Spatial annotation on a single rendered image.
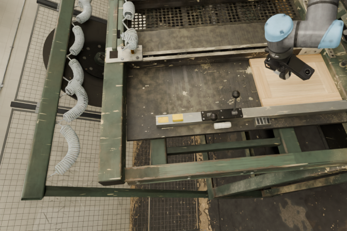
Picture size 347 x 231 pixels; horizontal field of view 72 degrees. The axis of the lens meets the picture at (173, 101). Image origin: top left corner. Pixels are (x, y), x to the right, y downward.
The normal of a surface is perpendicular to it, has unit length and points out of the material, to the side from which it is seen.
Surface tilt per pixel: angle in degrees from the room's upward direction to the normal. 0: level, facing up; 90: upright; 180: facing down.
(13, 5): 90
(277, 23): 33
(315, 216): 0
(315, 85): 58
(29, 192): 90
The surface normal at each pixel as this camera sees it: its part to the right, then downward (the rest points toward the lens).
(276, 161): -0.02, -0.47
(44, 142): 0.51, -0.44
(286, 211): -0.86, -0.18
